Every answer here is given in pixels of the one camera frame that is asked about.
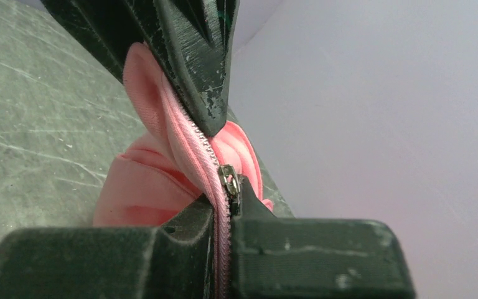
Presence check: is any pink zip-up jacket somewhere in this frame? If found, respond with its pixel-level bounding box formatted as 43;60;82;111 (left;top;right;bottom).
93;42;273;298

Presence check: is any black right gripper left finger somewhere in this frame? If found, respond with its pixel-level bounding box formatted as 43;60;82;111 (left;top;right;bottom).
0;197;214;298

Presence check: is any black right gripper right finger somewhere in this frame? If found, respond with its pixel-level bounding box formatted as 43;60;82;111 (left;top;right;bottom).
230;176;416;298

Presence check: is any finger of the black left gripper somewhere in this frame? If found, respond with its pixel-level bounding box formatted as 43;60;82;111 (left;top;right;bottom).
42;0;148;82
126;0;239;137

